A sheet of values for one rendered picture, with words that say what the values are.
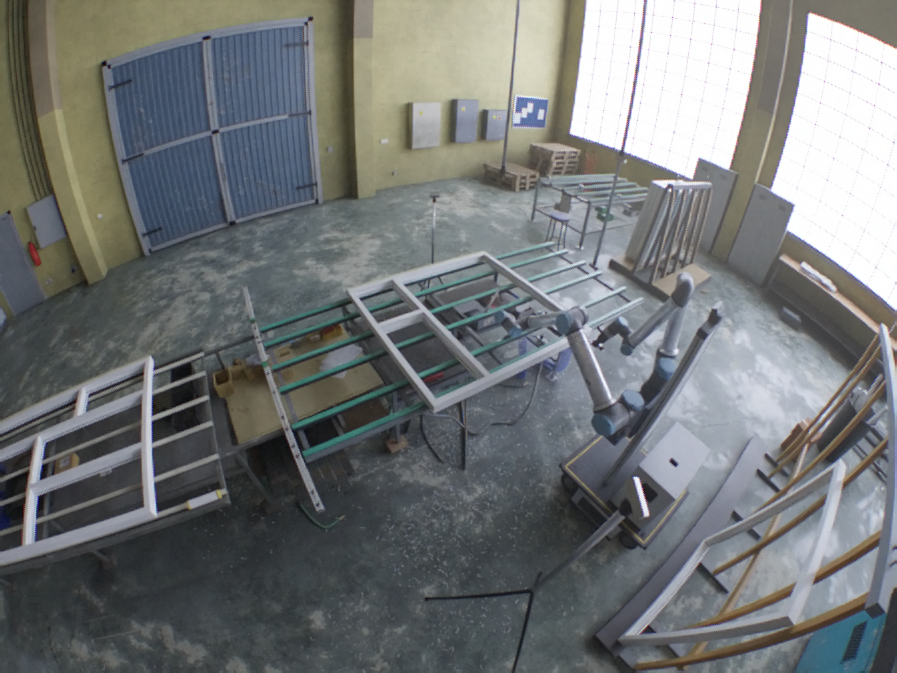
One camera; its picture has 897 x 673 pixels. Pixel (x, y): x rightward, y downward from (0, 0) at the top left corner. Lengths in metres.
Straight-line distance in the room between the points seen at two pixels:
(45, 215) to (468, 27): 9.69
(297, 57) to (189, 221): 3.80
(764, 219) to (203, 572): 9.71
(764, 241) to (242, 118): 10.46
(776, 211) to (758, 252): 0.98
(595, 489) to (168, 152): 8.03
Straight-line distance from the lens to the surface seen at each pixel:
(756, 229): 8.63
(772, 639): 1.92
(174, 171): 7.88
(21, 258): 9.36
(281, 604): 2.87
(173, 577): 3.32
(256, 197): 8.04
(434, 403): 2.25
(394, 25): 8.65
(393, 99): 8.60
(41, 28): 8.40
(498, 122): 10.01
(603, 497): 2.85
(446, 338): 2.71
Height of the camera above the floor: 2.67
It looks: 40 degrees down
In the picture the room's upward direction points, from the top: 4 degrees clockwise
